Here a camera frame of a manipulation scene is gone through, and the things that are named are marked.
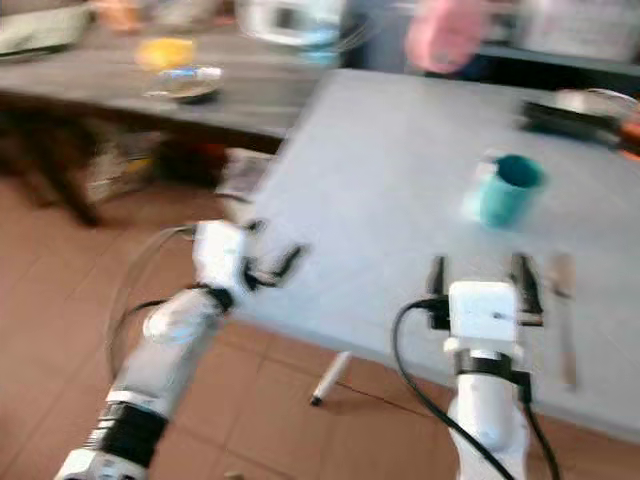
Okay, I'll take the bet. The white cutting board green rim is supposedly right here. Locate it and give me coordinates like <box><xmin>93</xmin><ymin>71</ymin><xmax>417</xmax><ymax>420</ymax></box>
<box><xmin>0</xmin><ymin>5</ymin><xmax>91</xmax><ymax>61</ymax></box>

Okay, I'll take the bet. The black tray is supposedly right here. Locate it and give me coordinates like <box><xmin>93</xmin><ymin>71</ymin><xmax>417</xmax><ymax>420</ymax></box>
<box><xmin>520</xmin><ymin>88</ymin><xmax>640</xmax><ymax>151</ymax></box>

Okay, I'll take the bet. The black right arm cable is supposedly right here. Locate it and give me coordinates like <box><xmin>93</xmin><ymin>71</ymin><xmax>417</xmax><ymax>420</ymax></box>
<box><xmin>392</xmin><ymin>298</ymin><xmax>521</xmax><ymax>480</ymax></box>

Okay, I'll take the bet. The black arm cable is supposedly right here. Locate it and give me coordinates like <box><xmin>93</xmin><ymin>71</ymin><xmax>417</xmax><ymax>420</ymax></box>
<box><xmin>105</xmin><ymin>225</ymin><xmax>196</xmax><ymax>386</ymax></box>
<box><xmin>392</xmin><ymin>298</ymin><xmax>521</xmax><ymax>480</ymax></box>

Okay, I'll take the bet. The yellow plastic bowl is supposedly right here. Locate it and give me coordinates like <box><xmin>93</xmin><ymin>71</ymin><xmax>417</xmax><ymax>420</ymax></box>
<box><xmin>135</xmin><ymin>37</ymin><xmax>198</xmax><ymax>73</ymax></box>

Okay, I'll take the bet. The pink rounded object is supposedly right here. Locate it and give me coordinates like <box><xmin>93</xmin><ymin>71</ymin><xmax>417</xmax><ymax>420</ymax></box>
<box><xmin>405</xmin><ymin>0</ymin><xmax>496</xmax><ymax>77</ymax></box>

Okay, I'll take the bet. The round steel bowl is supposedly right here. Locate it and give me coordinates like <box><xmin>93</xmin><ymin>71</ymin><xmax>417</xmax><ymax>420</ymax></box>
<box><xmin>143</xmin><ymin>66</ymin><xmax>224</xmax><ymax>105</ymax></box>

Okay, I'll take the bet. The white storage box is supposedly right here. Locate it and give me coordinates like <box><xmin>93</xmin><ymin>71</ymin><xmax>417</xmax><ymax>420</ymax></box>
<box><xmin>218</xmin><ymin>147</ymin><xmax>276</xmax><ymax>206</ymax></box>

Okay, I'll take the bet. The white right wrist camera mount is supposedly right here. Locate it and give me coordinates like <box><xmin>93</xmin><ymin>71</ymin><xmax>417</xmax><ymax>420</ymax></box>
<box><xmin>448</xmin><ymin>280</ymin><xmax>523</xmax><ymax>346</ymax></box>

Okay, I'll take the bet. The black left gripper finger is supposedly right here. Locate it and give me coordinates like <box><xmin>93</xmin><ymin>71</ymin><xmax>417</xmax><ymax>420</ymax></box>
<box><xmin>268</xmin><ymin>243</ymin><xmax>306</xmax><ymax>289</ymax></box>

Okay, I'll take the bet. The dark wooden table marble top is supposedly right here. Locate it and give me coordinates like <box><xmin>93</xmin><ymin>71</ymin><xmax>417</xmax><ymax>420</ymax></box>
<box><xmin>0</xmin><ymin>25</ymin><xmax>361</xmax><ymax>229</ymax></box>

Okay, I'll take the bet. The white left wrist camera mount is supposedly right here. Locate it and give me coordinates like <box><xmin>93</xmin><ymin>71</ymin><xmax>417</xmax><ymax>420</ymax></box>
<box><xmin>193</xmin><ymin>220</ymin><xmax>254</xmax><ymax>293</ymax></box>

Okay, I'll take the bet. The white food processor steel jug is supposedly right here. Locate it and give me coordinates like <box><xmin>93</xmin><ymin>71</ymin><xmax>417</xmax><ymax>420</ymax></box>
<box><xmin>235</xmin><ymin>0</ymin><xmax>326</xmax><ymax>49</ymax></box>

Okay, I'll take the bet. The silver table knife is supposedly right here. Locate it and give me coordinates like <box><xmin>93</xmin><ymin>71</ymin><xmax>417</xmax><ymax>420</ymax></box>
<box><xmin>550</xmin><ymin>252</ymin><xmax>581</xmax><ymax>393</ymax></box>

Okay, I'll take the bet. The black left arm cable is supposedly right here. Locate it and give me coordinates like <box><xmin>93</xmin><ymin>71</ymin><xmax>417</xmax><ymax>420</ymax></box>
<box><xmin>105</xmin><ymin>225</ymin><xmax>196</xmax><ymax>386</ymax></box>

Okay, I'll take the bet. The printed plastic bag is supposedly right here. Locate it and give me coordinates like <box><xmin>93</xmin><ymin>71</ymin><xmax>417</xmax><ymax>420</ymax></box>
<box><xmin>85</xmin><ymin>125</ymin><xmax>161</xmax><ymax>201</ymax></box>

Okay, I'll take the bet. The white folding table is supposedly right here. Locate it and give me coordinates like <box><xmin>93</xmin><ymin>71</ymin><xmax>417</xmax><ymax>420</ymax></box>
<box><xmin>235</xmin><ymin>68</ymin><xmax>640</xmax><ymax>446</ymax></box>

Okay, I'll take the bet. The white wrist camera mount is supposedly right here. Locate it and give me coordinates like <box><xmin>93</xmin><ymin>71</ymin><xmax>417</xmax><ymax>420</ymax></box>
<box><xmin>448</xmin><ymin>280</ymin><xmax>523</xmax><ymax>346</ymax></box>
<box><xmin>193</xmin><ymin>220</ymin><xmax>254</xmax><ymax>293</ymax></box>

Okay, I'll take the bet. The teal mug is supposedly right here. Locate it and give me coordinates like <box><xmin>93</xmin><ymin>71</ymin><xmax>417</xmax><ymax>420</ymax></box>
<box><xmin>462</xmin><ymin>152</ymin><xmax>549</xmax><ymax>232</ymax></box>

